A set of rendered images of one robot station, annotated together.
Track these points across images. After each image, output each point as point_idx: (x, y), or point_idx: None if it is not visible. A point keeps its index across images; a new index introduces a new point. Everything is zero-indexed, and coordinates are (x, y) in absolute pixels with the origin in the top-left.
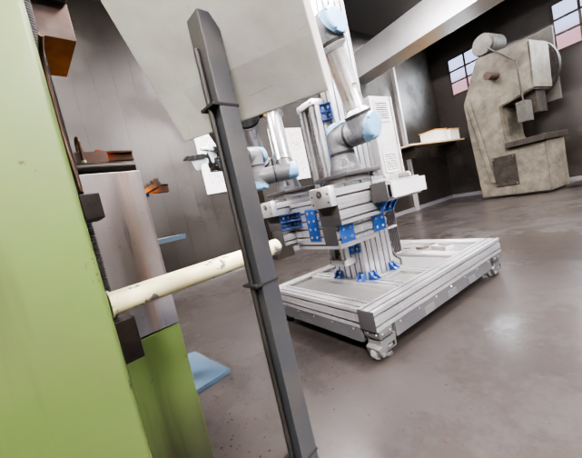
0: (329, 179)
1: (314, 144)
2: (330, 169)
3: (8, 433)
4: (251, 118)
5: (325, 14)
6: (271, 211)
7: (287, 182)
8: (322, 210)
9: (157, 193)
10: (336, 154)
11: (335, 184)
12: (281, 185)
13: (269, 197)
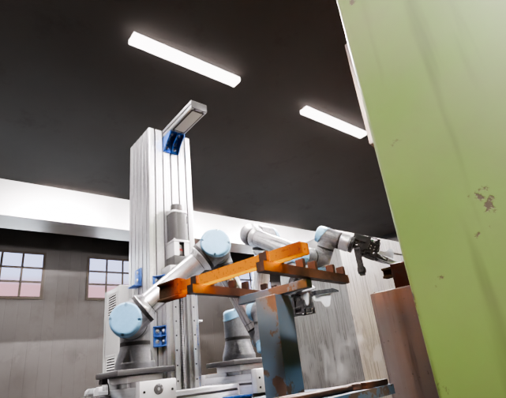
0: (253, 361)
1: (182, 315)
2: (241, 351)
3: None
4: (221, 260)
5: (279, 234)
6: (175, 395)
7: (151, 354)
8: (259, 396)
9: (179, 298)
10: (247, 336)
11: (253, 368)
12: (147, 358)
13: (127, 374)
